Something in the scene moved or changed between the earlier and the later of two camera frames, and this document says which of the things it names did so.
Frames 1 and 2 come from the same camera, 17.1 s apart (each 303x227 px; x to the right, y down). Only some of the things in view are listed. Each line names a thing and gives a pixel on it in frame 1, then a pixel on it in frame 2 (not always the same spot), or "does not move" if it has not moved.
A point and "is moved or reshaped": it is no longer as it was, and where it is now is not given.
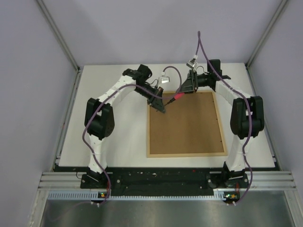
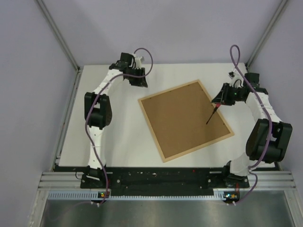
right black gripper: x=191 y=85 to x=222 y=97
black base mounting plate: x=160 y=183 does not move
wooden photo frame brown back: x=190 y=128 is moved or reshaped
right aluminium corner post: x=282 y=5 does not move
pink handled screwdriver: x=177 y=96 to x=217 y=106
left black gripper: x=157 y=103 to x=139 y=82
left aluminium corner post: x=62 y=39 does not move
